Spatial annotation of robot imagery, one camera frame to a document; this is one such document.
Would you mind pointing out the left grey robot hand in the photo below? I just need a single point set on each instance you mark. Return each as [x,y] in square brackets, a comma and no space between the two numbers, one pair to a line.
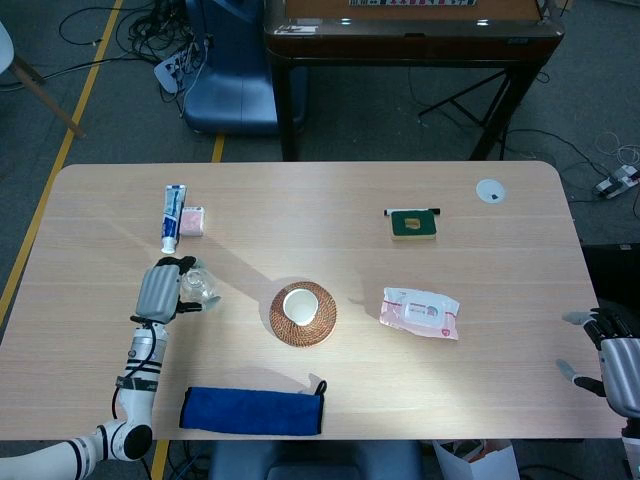
[157,292]

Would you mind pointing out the black box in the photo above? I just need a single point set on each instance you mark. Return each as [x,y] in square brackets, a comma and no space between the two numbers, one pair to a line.
[612,275]

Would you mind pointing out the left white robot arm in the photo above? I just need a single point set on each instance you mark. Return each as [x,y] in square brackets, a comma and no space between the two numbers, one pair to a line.
[140,400]

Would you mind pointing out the black marker pen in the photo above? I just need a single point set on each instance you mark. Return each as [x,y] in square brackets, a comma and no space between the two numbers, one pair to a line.
[438,211]

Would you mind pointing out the transparent plastic bottle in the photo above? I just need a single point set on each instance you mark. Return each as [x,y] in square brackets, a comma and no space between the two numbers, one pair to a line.
[197,287]

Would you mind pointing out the blue white toothpaste tube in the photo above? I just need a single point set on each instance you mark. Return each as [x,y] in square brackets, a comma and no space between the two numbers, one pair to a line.
[171,217]

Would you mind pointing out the face-up mahjong tile row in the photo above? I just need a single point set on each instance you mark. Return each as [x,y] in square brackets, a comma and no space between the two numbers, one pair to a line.
[410,2]

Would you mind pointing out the black tripod stand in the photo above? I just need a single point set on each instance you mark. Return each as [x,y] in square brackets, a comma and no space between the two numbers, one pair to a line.
[452,99]

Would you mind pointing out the round woven rattan coaster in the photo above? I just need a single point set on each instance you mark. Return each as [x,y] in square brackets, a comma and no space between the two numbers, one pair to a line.
[285,335]

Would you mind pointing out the white power strip with plugs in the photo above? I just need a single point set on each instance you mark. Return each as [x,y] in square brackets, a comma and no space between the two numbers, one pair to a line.
[167,72]

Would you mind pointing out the grey power strip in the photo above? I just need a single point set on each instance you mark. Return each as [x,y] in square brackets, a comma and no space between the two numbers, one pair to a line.
[615,182]

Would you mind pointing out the white paper bag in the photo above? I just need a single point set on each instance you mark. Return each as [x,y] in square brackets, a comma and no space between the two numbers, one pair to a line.
[495,462]

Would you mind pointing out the blue machine base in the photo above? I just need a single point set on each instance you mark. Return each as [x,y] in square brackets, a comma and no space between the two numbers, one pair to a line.
[230,90]

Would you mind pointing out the white paper cup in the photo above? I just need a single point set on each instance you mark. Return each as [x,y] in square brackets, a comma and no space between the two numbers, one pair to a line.
[300,306]

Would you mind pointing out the white chair wooden legs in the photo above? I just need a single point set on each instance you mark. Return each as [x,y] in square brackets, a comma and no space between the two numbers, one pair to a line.
[5,45]

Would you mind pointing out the green yellow sponge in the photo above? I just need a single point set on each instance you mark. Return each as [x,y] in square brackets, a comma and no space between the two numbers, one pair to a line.
[414,227]

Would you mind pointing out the blue microfiber towel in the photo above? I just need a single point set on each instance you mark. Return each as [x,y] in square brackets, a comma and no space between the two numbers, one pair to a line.
[250,412]

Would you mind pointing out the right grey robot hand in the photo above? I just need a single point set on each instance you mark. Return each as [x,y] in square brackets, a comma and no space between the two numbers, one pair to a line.
[622,370]

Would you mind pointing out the brown mahjong table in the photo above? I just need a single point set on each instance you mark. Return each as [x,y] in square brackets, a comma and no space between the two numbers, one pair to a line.
[400,45]

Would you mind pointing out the pink wet wipes pack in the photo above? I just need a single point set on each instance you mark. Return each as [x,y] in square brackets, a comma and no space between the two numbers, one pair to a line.
[417,312]

